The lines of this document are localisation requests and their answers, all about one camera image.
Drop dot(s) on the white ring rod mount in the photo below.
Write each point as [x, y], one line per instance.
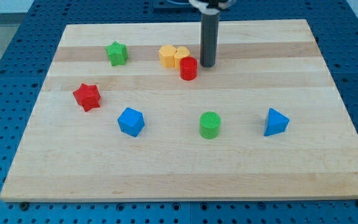
[202, 5]

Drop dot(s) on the wooden board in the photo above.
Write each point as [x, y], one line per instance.
[69, 155]

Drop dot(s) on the green star block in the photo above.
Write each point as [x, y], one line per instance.
[116, 53]

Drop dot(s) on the yellow heart block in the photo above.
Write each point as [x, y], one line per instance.
[181, 53]

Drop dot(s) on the blue triangle block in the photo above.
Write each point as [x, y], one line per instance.
[275, 122]

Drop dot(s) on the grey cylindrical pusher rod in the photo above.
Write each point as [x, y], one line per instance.
[209, 36]

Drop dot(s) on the red cylinder block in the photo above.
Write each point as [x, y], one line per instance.
[188, 68]

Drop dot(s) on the yellow hexagon block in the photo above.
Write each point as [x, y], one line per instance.
[166, 55]

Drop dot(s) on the red star block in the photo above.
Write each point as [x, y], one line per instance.
[87, 96]

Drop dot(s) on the green cylinder block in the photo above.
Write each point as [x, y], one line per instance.
[209, 125]

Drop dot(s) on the blue cube block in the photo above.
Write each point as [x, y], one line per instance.
[131, 122]

